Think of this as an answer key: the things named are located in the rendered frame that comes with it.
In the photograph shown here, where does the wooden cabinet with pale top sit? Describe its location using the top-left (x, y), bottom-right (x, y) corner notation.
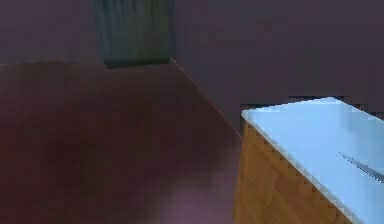
top-left (233, 96), bottom-right (384, 224)

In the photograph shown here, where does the thin grey knife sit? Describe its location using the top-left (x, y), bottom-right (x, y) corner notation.
top-left (338, 151), bottom-right (384, 184)

